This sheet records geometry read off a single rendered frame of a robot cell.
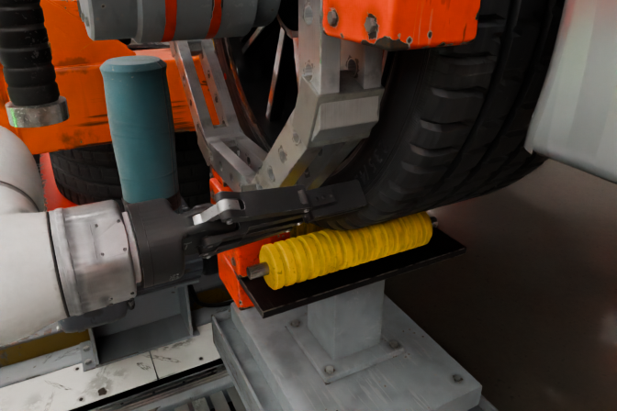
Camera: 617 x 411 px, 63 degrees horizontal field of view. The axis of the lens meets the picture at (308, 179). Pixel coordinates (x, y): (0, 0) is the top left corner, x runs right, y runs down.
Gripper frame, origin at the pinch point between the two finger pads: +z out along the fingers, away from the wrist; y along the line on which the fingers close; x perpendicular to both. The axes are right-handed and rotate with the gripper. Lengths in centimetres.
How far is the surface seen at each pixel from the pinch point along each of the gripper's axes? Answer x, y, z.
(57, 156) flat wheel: 51, -84, -26
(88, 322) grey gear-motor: 4, -58, -26
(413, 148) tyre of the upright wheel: 0.1, 10.8, 3.9
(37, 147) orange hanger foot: 38, -52, -29
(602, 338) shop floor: -35, -54, 87
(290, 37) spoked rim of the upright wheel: 25.3, -6.1, 5.9
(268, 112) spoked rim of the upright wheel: 22.2, -20.7, 5.7
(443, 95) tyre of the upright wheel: 2.0, 16.4, 4.3
